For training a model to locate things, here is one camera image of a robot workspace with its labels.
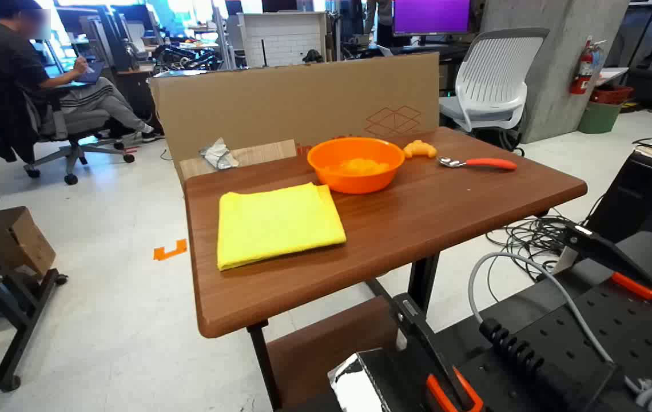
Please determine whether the orange plastic bowl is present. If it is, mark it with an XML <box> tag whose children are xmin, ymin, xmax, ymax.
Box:
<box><xmin>303</xmin><ymin>135</ymin><xmax>408</xmax><ymax>197</ymax></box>

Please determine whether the metal spoon orange handle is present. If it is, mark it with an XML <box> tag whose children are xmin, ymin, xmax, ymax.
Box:
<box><xmin>437</xmin><ymin>153</ymin><xmax>520</xmax><ymax>175</ymax></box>

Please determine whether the yellow towel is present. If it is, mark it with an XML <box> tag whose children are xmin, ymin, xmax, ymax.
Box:
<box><xmin>214</xmin><ymin>182</ymin><xmax>347</xmax><ymax>273</ymax></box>

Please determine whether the small brown cardboard flap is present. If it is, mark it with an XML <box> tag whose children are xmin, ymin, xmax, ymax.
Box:
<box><xmin>175</xmin><ymin>137</ymin><xmax>300</xmax><ymax>183</ymax></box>

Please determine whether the yellow plastic croissant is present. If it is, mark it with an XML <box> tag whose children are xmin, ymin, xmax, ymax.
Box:
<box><xmin>402</xmin><ymin>137</ymin><xmax>440</xmax><ymax>160</ymax></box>

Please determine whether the large brown cardboard sheet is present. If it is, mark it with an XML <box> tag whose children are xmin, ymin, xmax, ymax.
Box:
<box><xmin>146</xmin><ymin>50</ymin><xmax>444</xmax><ymax>167</ymax></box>

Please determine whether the crumpled white paper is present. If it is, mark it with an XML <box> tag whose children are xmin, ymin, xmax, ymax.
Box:
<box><xmin>199</xmin><ymin>135</ymin><xmax>239</xmax><ymax>171</ymax></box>

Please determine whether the black table leg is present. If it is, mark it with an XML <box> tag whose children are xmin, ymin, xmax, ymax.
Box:
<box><xmin>405</xmin><ymin>252</ymin><xmax>444</xmax><ymax>317</ymax></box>
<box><xmin>245</xmin><ymin>318</ymin><xmax>286</xmax><ymax>412</ymax></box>

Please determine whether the brown lower table shelf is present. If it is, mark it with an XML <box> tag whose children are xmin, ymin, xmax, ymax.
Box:
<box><xmin>266</xmin><ymin>295</ymin><xmax>405</xmax><ymax>412</ymax></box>

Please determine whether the orange floor tape marker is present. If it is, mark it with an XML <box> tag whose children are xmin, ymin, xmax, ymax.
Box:
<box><xmin>150</xmin><ymin>239</ymin><xmax>189</xmax><ymax>263</ymax></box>

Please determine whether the white board panel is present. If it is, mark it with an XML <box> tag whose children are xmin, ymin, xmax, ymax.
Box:
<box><xmin>239</xmin><ymin>10</ymin><xmax>329</xmax><ymax>72</ymax></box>

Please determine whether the shiny metal plate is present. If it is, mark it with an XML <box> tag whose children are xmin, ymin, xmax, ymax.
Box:
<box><xmin>326</xmin><ymin>348</ymin><xmax>418</xmax><ymax>412</ymax></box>

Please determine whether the white office chair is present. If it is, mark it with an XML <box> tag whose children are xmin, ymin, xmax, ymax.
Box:
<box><xmin>437</xmin><ymin>28</ymin><xmax>550</xmax><ymax>151</ymax></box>

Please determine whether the black office chair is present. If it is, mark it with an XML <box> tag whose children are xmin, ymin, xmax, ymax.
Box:
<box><xmin>0</xmin><ymin>38</ymin><xmax>139</xmax><ymax>188</ymax></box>

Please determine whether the green bin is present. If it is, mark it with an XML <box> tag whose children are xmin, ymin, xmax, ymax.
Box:
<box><xmin>577</xmin><ymin>98</ymin><xmax>623</xmax><ymax>135</ymax></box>

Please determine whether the red fire extinguisher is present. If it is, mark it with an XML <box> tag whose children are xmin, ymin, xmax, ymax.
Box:
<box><xmin>568</xmin><ymin>38</ymin><xmax>605</xmax><ymax>96</ymax></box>

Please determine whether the red box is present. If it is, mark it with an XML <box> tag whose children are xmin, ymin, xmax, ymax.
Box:
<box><xmin>589</xmin><ymin>82</ymin><xmax>636</xmax><ymax>107</ymax></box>

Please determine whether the brown cardboard box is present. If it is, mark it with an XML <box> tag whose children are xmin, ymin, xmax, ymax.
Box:
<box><xmin>0</xmin><ymin>204</ymin><xmax>59</xmax><ymax>375</ymax></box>

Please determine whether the black equipment cabinet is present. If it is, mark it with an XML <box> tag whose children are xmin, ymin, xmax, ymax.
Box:
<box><xmin>584</xmin><ymin>146</ymin><xmax>652</xmax><ymax>247</ymax></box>

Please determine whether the black floor stand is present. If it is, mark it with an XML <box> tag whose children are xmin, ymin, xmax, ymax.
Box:
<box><xmin>0</xmin><ymin>206</ymin><xmax>70</xmax><ymax>394</ymax></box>

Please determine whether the black breadboard platform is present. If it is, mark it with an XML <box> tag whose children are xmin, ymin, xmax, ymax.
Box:
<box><xmin>322</xmin><ymin>228</ymin><xmax>652</xmax><ymax>412</ymax></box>

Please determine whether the seated person dark shirt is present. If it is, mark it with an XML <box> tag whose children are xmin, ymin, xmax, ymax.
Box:
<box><xmin>0</xmin><ymin>0</ymin><xmax>160</xmax><ymax>146</ymax></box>

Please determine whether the black clamp orange handle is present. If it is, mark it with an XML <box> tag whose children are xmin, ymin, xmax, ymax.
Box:
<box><xmin>555</xmin><ymin>217</ymin><xmax>652</xmax><ymax>304</ymax></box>
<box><xmin>365</xmin><ymin>276</ymin><xmax>490</xmax><ymax>412</ymax></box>

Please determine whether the black cable bundle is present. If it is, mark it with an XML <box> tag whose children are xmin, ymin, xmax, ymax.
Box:
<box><xmin>482</xmin><ymin>212</ymin><xmax>597</xmax><ymax>281</ymax></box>

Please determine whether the grey coiled cable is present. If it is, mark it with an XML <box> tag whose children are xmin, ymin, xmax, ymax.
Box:
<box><xmin>466</xmin><ymin>249</ymin><xmax>652</xmax><ymax>412</ymax></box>

